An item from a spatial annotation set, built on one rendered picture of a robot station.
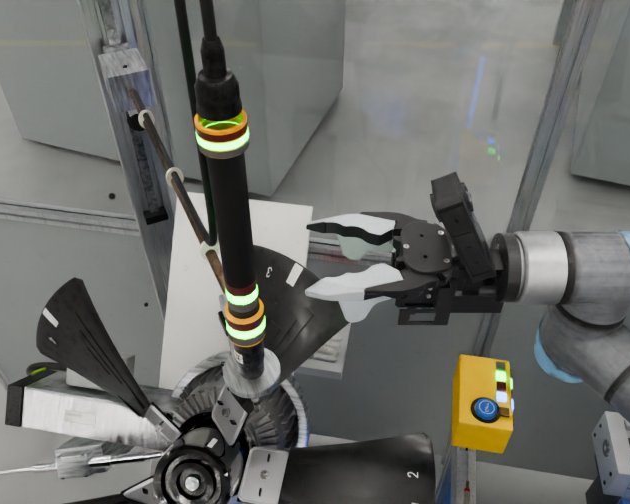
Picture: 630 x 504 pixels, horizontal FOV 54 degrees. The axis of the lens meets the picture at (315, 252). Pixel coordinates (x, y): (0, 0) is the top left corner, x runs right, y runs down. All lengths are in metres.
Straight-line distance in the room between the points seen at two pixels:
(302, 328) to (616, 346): 0.41
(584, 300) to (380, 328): 1.17
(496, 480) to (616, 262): 1.80
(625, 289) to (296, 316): 0.44
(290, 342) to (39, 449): 1.78
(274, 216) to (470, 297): 0.57
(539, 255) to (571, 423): 1.54
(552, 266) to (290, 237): 0.61
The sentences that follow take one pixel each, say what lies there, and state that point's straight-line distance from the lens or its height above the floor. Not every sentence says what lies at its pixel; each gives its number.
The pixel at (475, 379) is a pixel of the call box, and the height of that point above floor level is 1.07.
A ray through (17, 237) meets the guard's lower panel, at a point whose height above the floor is 0.89.
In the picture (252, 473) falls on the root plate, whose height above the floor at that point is 1.18.
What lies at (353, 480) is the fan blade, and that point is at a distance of 1.00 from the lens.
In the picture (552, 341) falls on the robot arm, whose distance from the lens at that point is 0.74.
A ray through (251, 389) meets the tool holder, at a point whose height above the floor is 1.47.
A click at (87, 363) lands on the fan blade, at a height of 1.28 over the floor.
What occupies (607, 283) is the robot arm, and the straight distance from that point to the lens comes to 0.66.
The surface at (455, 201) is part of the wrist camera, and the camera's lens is 0.55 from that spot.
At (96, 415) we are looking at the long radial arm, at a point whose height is 1.12.
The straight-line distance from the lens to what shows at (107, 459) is 1.17.
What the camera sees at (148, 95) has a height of 1.53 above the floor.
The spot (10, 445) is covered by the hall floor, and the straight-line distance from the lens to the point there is 2.63.
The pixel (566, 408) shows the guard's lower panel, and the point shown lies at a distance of 2.07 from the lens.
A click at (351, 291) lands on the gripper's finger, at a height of 1.67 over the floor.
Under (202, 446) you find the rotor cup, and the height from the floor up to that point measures 1.27.
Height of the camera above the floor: 2.09
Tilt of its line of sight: 44 degrees down
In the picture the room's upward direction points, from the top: straight up
